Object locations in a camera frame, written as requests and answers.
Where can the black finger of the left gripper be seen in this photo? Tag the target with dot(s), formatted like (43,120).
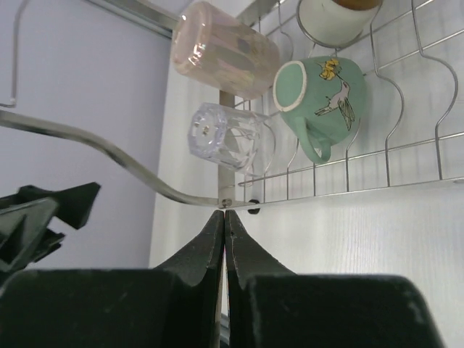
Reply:
(25,218)

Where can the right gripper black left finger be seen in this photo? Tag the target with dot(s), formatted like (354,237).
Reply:
(175,304)

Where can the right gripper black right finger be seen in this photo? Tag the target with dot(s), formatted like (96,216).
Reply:
(270,306)

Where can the clear glass cup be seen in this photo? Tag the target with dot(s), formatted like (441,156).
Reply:
(240,140)

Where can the teal cup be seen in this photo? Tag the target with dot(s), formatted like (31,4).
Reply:
(322,100)

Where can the steel two-tier dish rack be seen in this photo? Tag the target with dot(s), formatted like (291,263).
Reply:
(413,60)

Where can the pink translucent tumbler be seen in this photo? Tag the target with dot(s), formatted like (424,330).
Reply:
(216,49)

